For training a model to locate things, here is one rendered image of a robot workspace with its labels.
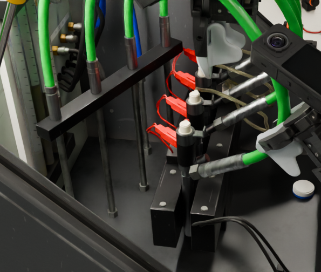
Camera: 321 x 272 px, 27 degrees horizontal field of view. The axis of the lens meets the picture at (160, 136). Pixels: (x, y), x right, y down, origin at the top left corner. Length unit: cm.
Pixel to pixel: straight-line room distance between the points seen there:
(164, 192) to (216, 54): 27
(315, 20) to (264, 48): 87
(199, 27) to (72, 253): 33
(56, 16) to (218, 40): 43
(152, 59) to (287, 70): 52
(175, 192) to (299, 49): 44
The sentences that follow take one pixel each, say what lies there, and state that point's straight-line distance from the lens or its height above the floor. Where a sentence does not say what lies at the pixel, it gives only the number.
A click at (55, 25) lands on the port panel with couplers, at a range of 123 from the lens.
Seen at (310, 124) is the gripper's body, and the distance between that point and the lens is 68.
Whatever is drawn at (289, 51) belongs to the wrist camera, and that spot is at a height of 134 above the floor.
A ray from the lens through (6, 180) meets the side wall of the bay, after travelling 65.
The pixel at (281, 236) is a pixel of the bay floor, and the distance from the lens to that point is 121.
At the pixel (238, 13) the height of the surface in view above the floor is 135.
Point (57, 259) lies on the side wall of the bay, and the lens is 70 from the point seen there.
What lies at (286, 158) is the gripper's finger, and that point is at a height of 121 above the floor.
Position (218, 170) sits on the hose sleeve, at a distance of 87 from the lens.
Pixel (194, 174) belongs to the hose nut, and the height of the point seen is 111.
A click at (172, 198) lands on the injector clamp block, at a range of 105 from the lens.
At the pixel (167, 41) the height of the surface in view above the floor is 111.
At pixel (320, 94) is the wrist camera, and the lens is 66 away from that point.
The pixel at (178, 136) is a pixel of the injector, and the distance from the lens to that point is 98.
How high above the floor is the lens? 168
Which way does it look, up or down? 36 degrees down
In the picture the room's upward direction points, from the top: 4 degrees counter-clockwise
